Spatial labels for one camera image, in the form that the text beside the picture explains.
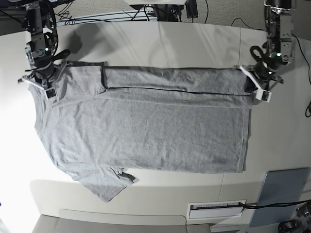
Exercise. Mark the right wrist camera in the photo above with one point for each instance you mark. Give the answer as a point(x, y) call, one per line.
point(51, 93)

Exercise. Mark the aluminium extrusion profile dark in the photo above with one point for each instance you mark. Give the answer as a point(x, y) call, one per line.
point(191, 8)

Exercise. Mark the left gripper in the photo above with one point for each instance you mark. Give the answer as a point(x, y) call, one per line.
point(264, 72)

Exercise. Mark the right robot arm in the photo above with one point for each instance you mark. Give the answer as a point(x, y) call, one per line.
point(41, 50)

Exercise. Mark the grey T-shirt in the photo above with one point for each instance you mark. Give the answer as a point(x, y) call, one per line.
point(107, 119)

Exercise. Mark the black device bottom right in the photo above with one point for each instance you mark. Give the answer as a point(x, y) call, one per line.
point(290, 226)

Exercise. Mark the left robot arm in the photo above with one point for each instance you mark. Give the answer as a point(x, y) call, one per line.
point(276, 52)

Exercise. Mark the blue-grey board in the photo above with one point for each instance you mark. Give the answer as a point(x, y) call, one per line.
point(279, 186)

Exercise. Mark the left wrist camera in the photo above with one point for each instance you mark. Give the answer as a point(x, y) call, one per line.
point(263, 95)

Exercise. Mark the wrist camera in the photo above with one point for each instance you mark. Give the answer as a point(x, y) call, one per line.
point(263, 95)
point(51, 93)

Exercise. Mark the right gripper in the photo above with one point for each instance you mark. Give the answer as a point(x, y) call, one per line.
point(44, 75)

